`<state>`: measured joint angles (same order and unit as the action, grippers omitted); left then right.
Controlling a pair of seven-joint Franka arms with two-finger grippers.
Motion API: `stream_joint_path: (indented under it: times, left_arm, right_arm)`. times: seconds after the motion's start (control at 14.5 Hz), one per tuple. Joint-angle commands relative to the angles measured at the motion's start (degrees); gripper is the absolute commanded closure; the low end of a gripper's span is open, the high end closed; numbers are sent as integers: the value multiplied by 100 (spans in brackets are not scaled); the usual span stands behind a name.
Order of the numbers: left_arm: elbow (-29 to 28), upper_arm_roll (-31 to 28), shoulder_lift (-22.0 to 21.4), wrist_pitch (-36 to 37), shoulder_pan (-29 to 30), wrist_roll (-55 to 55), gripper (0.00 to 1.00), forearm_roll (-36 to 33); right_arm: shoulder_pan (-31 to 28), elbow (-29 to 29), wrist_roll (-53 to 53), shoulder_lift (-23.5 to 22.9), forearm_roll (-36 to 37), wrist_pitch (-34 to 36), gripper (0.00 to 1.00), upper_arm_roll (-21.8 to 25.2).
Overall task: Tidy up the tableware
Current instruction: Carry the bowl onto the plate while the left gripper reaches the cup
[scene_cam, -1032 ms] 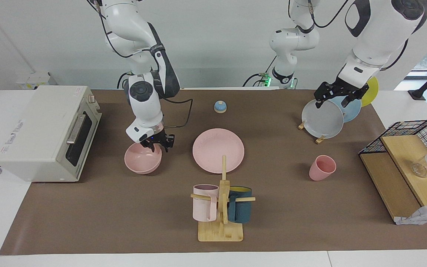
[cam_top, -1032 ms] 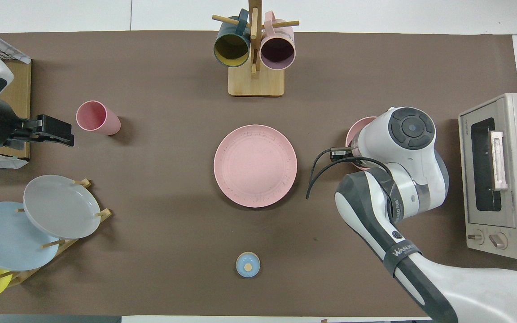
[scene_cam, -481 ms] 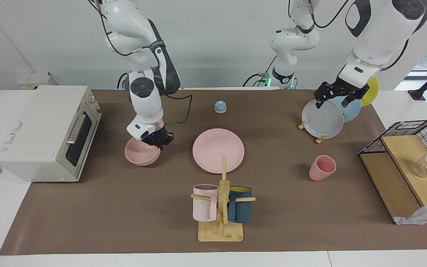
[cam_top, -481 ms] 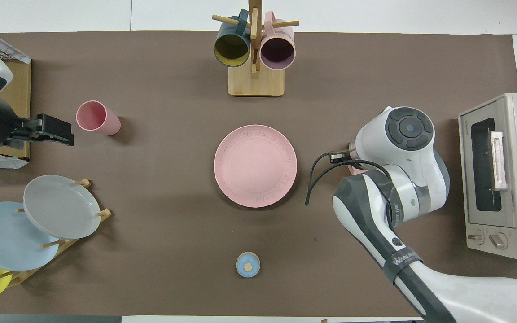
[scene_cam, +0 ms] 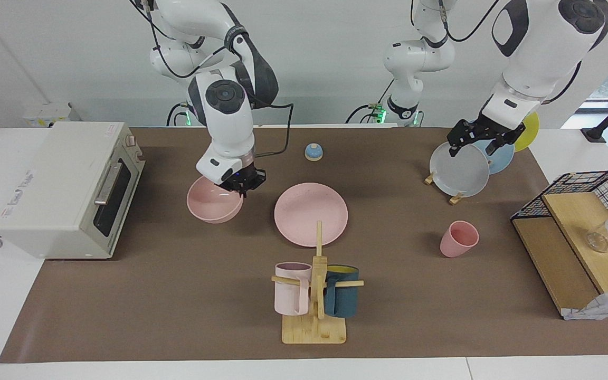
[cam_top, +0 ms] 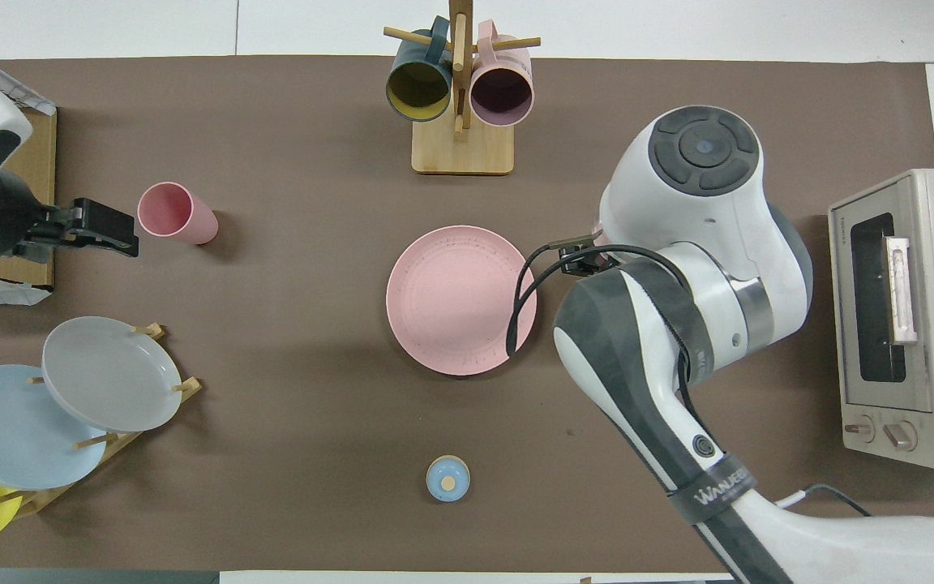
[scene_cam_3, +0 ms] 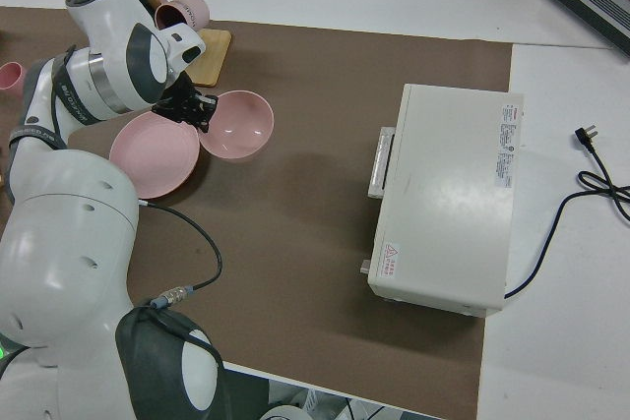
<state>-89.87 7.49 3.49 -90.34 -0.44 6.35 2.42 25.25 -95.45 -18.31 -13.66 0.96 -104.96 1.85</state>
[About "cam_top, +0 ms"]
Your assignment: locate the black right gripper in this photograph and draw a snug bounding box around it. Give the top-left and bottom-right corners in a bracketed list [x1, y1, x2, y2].
[546, 232, 623, 278]

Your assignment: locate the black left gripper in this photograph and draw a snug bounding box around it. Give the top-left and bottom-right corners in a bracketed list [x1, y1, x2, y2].
[25, 199, 140, 262]

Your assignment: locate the pink cup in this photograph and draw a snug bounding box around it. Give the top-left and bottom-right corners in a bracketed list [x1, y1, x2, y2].
[137, 182, 220, 246]

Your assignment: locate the pink plate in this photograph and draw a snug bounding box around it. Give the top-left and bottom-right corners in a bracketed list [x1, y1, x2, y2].
[386, 225, 538, 377]

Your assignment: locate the grey plate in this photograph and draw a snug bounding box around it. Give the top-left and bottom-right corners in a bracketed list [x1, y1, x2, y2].
[42, 316, 183, 433]

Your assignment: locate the wooden mug tree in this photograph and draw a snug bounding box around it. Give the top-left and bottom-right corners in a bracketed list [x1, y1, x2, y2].
[383, 0, 542, 176]

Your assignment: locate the pale pink mug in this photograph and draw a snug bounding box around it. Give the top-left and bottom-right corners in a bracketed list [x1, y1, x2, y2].
[469, 20, 535, 128]

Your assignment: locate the brown table mat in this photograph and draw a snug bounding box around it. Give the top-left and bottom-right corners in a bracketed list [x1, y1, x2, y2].
[0, 55, 934, 573]

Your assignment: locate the wooden plate rack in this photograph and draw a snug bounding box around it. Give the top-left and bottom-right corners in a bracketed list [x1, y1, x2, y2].
[0, 323, 203, 520]

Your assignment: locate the dark teal mug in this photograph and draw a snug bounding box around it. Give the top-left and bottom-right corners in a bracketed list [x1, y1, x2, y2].
[386, 16, 454, 123]

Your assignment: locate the light blue plate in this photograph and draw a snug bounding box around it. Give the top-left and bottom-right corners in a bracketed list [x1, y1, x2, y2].
[0, 364, 109, 491]

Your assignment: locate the small blue call bell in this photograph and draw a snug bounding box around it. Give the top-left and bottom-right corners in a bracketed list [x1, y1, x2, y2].
[426, 455, 471, 504]

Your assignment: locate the white toaster oven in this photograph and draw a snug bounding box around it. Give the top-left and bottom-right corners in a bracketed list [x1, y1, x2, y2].
[828, 169, 934, 470]

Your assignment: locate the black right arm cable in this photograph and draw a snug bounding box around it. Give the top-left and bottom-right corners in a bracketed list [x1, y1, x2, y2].
[505, 243, 707, 423]

